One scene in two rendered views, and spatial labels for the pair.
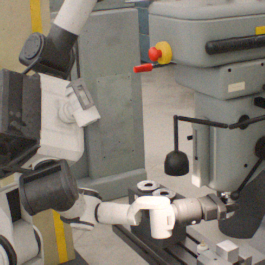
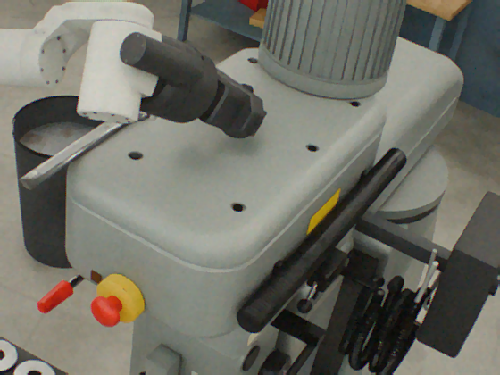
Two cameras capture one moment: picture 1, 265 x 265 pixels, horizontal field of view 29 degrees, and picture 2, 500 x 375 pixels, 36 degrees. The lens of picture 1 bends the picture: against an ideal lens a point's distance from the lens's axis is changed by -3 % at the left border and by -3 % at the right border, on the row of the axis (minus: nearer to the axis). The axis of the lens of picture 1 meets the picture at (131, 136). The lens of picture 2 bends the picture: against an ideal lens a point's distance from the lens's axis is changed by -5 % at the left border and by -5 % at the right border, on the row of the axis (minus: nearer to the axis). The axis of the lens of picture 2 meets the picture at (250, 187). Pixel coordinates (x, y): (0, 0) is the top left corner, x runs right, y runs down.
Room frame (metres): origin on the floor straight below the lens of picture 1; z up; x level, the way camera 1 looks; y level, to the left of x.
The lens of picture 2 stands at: (0.77, 0.21, 2.44)
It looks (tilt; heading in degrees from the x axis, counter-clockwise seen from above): 36 degrees down; 323
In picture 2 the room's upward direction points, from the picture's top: 11 degrees clockwise
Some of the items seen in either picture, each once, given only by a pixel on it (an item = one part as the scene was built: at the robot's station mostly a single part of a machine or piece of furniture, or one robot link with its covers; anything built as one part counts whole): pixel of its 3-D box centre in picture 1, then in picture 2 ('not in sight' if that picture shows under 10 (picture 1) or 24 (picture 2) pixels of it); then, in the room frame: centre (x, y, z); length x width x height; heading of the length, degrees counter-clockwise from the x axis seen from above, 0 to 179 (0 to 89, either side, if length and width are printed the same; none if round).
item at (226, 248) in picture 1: (227, 252); not in sight; (1.49, -0.30, 1.05); 0.06 x 0.05 x 0.06; 30
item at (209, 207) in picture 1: (202, 209); not in sight; (1.47, -0.21, 1.23); 0.13 x 0.12 x 0.10; 14
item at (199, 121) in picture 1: (204, 122); not in sight; (1.32, -0.20, 1.58); 0.17 x 0.01 x 0.01; 53
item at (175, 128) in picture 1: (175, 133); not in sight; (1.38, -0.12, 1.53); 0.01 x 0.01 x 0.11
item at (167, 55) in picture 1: (162, 52); (120, 298); (1.39, -0.10, 1.76); 0.06 x 0.02 x 0.06; 28
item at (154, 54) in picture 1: (155, 54); (108, 309); (1.38, -0.08, 1.76); 0.04 x 0.03 x 0.04; 28
